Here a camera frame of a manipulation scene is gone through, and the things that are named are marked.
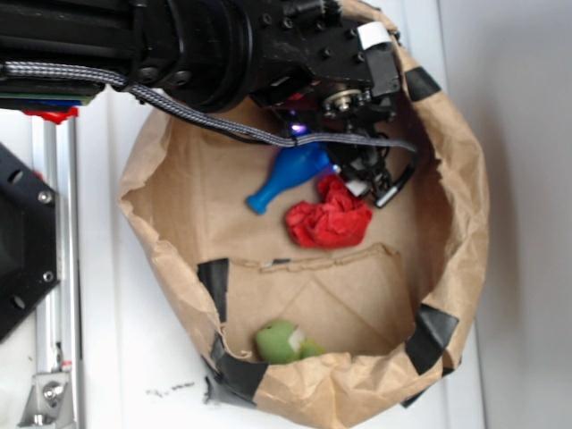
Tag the green plush toy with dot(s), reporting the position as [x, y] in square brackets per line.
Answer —
[283, 342]

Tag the aluminium frame rail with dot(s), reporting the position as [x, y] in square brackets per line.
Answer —
[58, 324]

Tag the red crumpled cloth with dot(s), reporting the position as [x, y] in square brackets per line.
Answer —
[339, 221]

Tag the blue plastic bottle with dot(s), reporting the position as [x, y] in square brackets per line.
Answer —
[292, 167]

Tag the red plastic clip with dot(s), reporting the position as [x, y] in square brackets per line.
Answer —
[53, 116]

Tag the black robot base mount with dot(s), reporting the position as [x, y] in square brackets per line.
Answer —
[29, 267]

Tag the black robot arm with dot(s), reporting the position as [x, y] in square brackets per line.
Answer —
[59, 54]

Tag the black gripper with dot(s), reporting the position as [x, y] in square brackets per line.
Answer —
[327, 72]

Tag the brown paper bag bin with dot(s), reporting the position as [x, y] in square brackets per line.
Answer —
[392, 314]

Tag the metal corner bracket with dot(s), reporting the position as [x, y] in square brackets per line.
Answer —
[50, 403]

